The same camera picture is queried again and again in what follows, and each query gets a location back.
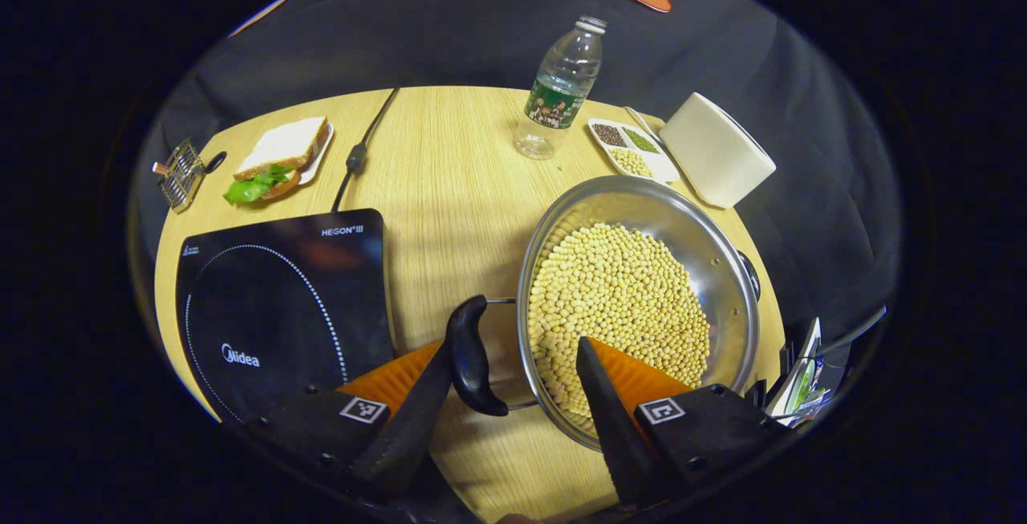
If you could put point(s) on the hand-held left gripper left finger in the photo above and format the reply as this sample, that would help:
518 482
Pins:
409 428

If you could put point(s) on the small white sandwich plate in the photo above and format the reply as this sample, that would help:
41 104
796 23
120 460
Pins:
319 156

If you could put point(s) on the black induction cooktop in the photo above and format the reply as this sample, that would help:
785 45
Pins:
273 323

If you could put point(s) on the white and green cards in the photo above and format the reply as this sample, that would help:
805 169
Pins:
798 383

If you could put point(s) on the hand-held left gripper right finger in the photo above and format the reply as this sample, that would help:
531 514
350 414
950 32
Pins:
614 436

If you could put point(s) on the white divided bean plate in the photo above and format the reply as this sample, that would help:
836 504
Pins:
663 164

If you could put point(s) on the white spoon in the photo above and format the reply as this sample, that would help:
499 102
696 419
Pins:
642 121

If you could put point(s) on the pile of soybeans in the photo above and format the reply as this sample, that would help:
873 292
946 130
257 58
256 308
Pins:
618 299

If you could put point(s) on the clear plastic water bottle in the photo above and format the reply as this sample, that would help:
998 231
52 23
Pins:
562 83

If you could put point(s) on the metal toast rack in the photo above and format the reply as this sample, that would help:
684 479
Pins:
183 175

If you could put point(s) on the sandwich with lettuce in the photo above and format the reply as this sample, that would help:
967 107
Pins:
281 151

